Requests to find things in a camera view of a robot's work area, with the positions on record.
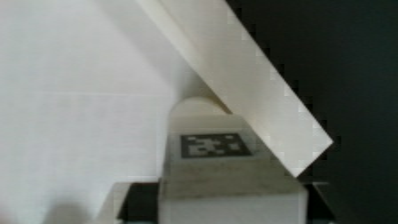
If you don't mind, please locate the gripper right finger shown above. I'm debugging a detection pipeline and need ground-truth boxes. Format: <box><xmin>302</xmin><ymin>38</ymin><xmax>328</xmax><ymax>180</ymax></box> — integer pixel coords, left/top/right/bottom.
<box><xmin>309</xmin><ymin>184</ymin><xmax>337</xmax><ymax>224</ymax></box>

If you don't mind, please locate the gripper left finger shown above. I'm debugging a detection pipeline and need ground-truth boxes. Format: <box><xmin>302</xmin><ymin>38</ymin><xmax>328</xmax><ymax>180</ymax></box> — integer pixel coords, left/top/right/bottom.
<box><xmin>94</xmin><ymin>182</ymin><xmax>129</xmax><ymax>224</ymax></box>

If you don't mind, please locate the white table leg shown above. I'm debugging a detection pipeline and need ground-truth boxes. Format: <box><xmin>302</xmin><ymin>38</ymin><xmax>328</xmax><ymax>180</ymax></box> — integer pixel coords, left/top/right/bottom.
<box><xmin>158</xmin><ymin>97</ymin><xmax>309</xmax><ymax>224</ymax></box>

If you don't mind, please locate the white square table top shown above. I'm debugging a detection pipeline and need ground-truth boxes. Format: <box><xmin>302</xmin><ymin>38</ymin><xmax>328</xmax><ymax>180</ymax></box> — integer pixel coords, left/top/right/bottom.
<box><xmin>0</xmin><ymin>0</ymin><xmax>330</xmax><ymax>224</ymax></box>

